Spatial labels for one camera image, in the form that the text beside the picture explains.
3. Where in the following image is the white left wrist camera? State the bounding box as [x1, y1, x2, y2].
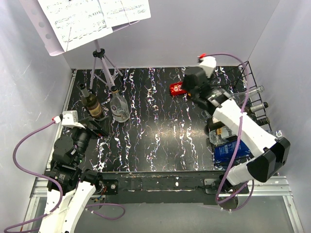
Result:
[52, 110, 86, 129]

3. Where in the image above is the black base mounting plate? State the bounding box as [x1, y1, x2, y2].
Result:
[97, 169, 251, 204]

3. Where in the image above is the red yellow toy block car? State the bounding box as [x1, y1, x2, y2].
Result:
[170, 82, 191, 97]

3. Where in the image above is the white sheet music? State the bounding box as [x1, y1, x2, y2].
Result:
[99, 0, 151, 28]
[39, 0, 113, 52]

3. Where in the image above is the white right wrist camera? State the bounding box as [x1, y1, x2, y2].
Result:
[198, 54, 217, 78]

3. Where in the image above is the white sheet music left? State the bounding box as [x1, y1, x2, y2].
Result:
[39, 0, 113, 52]

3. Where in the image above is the lilac music stand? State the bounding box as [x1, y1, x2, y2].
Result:
[20, 0, 139, 87]

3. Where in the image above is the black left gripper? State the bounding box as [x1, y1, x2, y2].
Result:
[71, 115, 110, 164]

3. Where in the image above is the clear corked glass bottle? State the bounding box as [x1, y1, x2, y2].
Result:
[109, 86, 130, 123]

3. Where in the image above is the clear square liquor bottle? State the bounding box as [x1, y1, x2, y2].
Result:
[208, 126, 284, 146]

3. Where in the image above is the clear tall glass bottle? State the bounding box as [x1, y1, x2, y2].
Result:
[231, 85, 265, 104]

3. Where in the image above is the white sheet music right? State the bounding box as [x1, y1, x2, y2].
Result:
[99, 0, 151, 28]

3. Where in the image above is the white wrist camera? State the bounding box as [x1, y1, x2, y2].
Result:
[198, 54, 217, 78]
[52, 110, 86, 129]

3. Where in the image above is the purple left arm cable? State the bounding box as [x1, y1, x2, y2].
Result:
[3, 118, 126, 233]

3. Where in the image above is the dark green wine bottle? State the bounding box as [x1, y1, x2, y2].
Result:
[79, 83, 104, 120]

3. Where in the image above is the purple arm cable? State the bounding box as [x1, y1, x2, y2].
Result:
[198, 53, 256, 211]
[3, 118, 126, 233]

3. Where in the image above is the blue rectangular bottle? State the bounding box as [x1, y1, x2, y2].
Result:
[214, 141, 252, 167]

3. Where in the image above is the black wire wine rack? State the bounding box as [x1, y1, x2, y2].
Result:
[201, 60, 280, 170]

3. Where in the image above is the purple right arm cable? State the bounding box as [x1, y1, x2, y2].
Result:
[198, 53, 256, 211]

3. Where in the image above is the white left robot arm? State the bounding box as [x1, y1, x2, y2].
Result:
[38, 116, 110, 233]

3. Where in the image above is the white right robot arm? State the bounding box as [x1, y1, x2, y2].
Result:
[181, 67, 291, 193]

